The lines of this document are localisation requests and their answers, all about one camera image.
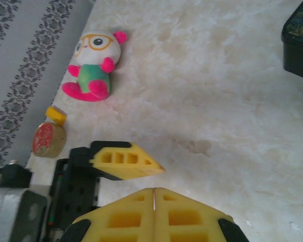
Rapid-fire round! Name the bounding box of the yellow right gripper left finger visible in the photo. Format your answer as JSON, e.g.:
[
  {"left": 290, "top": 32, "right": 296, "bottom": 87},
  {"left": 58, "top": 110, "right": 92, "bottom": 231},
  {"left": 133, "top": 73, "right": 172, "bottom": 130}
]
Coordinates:
[{"left": 62, "top": 188, "right": 155, "bottom": 242}]

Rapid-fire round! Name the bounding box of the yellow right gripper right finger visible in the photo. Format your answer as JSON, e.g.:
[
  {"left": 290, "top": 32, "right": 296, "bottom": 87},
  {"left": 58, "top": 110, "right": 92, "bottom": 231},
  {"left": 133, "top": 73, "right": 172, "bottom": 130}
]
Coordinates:
[{"left": 154, "top": 187, "right": 250, "bottom": 242}]

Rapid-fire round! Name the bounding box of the starry night print box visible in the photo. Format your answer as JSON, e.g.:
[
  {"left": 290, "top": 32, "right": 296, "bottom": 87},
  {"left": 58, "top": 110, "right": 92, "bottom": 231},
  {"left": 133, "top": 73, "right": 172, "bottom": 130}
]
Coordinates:
[{"left": 280, "top": 0, "right": 303, "bottom": 82}]

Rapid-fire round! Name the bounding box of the red round wooden disc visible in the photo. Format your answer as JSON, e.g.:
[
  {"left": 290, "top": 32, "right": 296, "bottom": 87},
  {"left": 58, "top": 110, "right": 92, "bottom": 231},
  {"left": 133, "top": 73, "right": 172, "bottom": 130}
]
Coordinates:
[{"left": 32, "top": 122, "right": 66, "bottom": 159}]

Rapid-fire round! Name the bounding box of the yellow wooden block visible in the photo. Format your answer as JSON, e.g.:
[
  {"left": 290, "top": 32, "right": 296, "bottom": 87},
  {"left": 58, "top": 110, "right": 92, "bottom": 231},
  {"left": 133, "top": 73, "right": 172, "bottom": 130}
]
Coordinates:
[{"left": 45, "top": 106, "right": 67, "bottom": 126}]

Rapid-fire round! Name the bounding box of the pink green plush toy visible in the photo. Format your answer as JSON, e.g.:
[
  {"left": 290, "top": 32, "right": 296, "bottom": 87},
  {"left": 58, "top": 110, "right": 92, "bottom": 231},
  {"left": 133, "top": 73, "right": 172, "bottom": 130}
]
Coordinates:
[{"left": 61, "top": 30, "right": 129, "bottom": 103}]

